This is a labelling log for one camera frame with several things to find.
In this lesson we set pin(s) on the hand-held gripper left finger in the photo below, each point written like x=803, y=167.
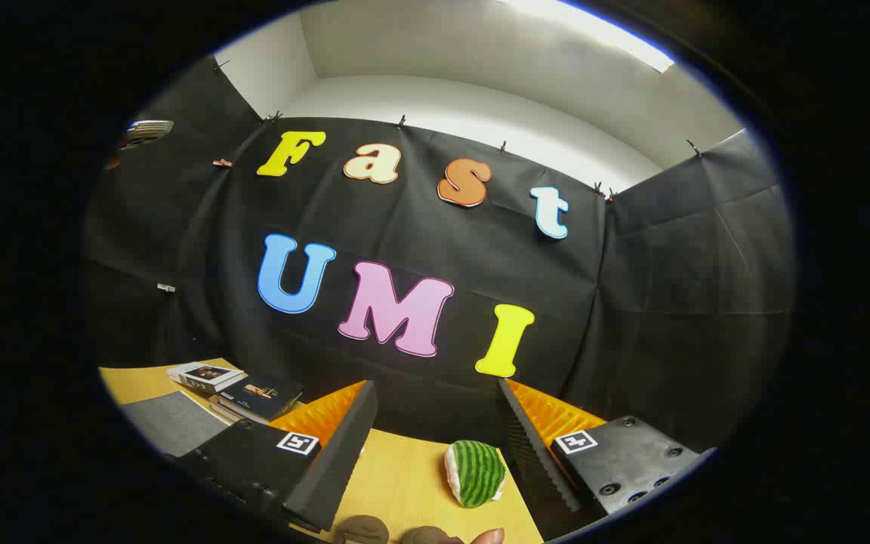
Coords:
x=344, y=453

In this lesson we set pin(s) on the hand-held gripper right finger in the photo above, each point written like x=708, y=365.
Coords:
x=529, y=461

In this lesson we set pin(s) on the foldable fabric storage box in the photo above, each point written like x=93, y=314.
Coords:
x=174, y=423

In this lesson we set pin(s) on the watermelon slice plush toy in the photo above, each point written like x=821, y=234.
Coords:
x=476, y=472

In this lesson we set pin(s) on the black book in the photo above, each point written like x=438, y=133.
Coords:
x=261, y=397

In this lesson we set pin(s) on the white book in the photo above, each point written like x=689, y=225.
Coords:
x=205, y=375

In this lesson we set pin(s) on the copper clip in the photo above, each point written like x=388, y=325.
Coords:
x=222, y=162

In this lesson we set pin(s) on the grey round fixture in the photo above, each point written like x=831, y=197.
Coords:
x=146, y=132

